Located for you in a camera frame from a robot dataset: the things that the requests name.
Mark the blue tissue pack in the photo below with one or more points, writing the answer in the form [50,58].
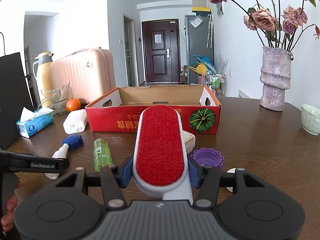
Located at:
[31,122]

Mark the dried pink roses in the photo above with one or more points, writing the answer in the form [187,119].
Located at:
[280,25]

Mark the pale green bowl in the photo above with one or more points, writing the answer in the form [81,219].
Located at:
[310,119]

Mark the white translucent plastic box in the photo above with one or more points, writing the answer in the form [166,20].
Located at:
[75,122]

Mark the purple bottle cap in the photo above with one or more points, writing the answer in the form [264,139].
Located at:
[208,157]

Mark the black laptop screen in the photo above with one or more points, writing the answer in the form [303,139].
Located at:
[14,97]

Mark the beige soap box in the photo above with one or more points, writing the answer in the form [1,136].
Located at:
[190,141]

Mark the grey refrigerator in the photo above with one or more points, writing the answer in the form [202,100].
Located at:
[198,36]

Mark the red lint brush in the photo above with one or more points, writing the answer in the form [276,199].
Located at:
[160,163]

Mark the clear glass cup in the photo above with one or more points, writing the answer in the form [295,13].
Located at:
[59,98]

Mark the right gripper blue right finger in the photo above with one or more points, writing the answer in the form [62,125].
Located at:
[195,173]

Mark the orange fruit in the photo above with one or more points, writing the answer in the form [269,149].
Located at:
[73,105]

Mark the green spray bottle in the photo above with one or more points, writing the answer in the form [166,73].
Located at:
[102,154]

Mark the yellow thermos jug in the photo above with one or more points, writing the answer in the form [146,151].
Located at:
[41,72]

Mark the wire storage rack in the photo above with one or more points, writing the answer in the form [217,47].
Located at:
[216,82]

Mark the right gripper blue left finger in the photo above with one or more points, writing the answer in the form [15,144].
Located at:
[125,173]

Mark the red cardboard pumpkin box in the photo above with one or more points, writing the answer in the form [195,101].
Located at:
[120,110]

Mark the pink textured vase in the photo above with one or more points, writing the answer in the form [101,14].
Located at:
[276,77]

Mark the white bottle blue cap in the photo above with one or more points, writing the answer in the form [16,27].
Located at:
[70,143]

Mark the pink suitcase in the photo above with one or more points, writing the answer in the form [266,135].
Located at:
[89,73]

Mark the dark brown entrance door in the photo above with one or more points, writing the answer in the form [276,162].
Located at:
[161,43]

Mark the person's left hand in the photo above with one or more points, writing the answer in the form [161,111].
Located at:
[7,221]

